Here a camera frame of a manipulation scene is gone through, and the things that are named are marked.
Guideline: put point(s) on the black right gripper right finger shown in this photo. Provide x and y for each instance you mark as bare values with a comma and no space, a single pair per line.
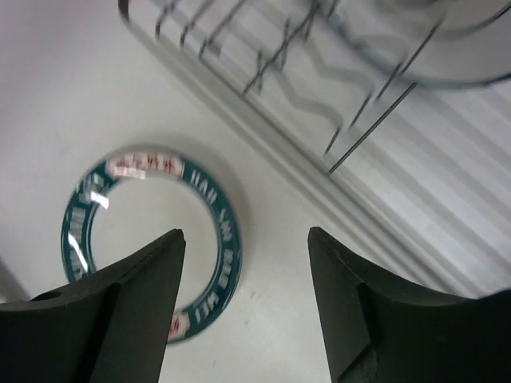
380,327

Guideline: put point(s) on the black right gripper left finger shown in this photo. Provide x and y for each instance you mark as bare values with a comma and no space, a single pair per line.
111,326

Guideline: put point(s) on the white plate teal band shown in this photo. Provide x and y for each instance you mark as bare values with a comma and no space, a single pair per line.
138,162

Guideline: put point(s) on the grey wire dish rack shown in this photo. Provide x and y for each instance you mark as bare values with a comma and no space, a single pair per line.
280,61

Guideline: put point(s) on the white plate green rim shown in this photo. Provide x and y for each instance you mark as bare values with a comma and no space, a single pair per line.
437,44

